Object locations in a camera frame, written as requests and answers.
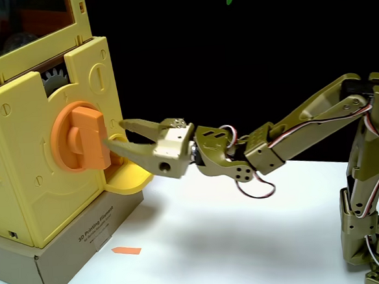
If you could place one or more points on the yellow capsule vending machine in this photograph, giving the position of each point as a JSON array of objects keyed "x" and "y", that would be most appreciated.
[{"x": 18, "y": 154}]

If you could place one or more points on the brown cardboard filament box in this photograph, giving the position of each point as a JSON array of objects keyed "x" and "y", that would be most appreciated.
[{"x": 61, "y": 264}]

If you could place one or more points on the yellow dispensing tray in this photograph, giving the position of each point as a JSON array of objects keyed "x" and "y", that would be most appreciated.
[{"x": 127, "y": 183}]

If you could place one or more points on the grey plastic gear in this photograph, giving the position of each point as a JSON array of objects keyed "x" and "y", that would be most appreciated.
[{"x": 55, "y": 81}]

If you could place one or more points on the orange vending machine knob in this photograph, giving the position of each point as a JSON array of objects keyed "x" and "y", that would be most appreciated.
[{"x": 88, "y": 136}]

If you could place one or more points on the orange paper arrow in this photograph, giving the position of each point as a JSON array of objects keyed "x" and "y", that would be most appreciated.
[{"x": 127, "y": 250}]

